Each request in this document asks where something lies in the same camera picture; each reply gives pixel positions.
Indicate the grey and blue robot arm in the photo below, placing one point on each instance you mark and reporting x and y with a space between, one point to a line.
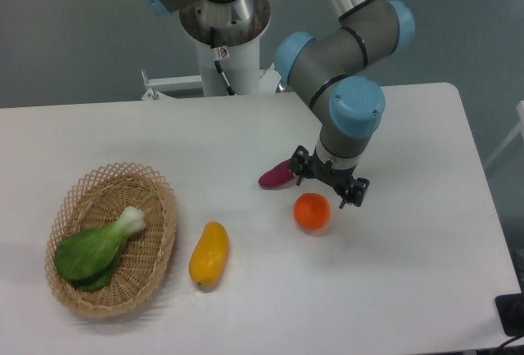
324 73

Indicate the black device at table edge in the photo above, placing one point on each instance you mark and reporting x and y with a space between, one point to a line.
510 310

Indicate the orange fruit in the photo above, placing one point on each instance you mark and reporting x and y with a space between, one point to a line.
312 211

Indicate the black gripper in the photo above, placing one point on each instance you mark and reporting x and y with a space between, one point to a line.
351 190

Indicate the woven wicker basket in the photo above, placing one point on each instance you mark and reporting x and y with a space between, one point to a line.
97 199

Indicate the green bok choy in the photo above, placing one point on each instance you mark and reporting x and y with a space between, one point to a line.
89 258

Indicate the white frame at right edge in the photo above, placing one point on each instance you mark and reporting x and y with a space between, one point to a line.
509 145

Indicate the yellow mango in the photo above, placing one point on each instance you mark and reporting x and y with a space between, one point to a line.
209 257

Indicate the purple sweet potato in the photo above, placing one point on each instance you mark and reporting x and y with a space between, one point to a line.
277 176

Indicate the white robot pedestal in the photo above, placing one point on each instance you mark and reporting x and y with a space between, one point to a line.
224 71

